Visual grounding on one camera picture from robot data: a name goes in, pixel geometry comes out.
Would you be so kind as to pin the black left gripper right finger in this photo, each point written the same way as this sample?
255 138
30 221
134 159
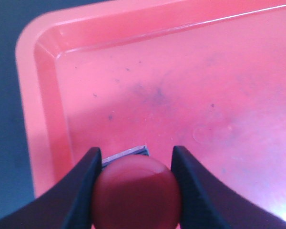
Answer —
207 203

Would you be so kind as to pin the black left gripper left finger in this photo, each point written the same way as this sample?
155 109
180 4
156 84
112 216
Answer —
67 205

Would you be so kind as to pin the red mushroom push button switch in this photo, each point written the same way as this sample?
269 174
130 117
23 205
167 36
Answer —
135 191

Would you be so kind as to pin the red plastic tray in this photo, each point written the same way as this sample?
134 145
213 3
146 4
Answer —
209 75

